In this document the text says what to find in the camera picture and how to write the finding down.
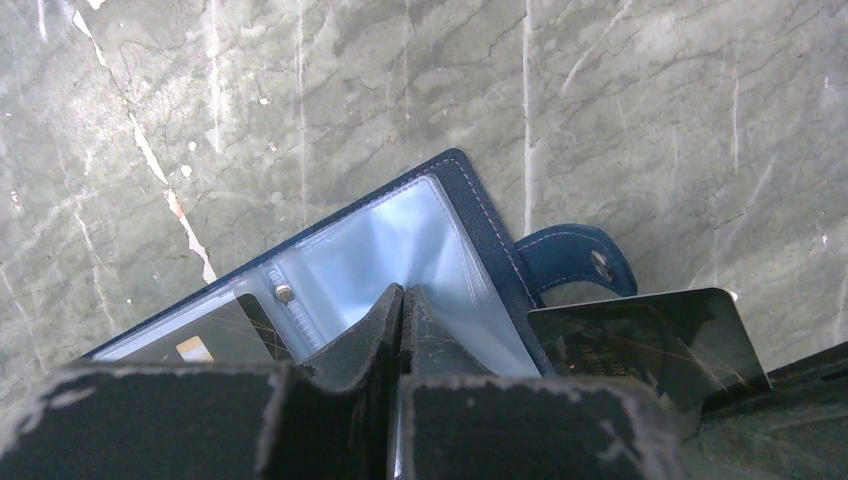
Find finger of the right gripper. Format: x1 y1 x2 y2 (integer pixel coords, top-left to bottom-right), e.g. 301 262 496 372
683 342 847 479

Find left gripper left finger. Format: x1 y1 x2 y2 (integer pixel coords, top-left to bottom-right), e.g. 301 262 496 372
1 284 404 479

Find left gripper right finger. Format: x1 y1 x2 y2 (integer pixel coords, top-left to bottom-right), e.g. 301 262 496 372
397 287 689 479

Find dark blue card holder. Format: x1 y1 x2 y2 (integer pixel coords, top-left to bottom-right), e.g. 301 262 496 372
89 149 638 377

